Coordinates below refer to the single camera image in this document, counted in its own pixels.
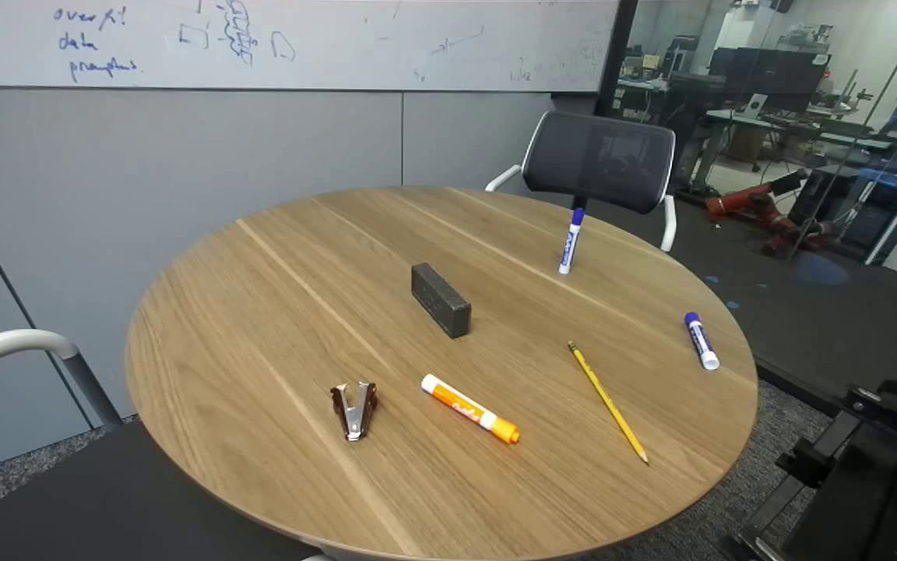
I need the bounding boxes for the thick blue whiteboard marker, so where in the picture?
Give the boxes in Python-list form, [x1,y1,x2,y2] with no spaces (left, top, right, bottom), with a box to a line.
[687,313,720,370]

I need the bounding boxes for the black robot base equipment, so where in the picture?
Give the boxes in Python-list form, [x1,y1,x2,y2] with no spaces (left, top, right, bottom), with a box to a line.
[728,378,897,561]

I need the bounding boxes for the orange whiteboard marker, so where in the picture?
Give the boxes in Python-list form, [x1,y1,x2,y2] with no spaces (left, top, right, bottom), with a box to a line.
[420,375,523,445]

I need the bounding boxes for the slim blue whiteboard marker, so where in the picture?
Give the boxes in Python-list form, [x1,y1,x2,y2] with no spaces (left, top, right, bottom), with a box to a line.
[558,196,585,279]

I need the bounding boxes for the black whiteboard eraser block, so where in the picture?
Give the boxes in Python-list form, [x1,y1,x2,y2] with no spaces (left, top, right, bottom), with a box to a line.
[413,262,471,339]

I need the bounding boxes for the round wooden table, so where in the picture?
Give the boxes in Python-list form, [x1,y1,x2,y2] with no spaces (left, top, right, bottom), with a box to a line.
[125,187,757,561]

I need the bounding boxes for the metal staple remover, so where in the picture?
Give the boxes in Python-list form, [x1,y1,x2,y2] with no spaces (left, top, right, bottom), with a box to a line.
[331,381,377,444]

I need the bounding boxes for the yellow pencil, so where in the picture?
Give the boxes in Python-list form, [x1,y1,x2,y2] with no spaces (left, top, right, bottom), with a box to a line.
[566,342,650,465]

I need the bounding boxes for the dark grey office chair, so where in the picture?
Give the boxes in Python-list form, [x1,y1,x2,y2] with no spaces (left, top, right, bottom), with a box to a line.
[485,110,679,253]

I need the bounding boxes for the red floor equipment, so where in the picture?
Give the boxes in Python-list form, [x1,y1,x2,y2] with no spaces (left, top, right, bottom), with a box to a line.
[703,171,808,257]

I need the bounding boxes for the white whiteboard with writing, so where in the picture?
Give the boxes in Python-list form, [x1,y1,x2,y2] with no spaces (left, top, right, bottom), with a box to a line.
[0,0,620,92]

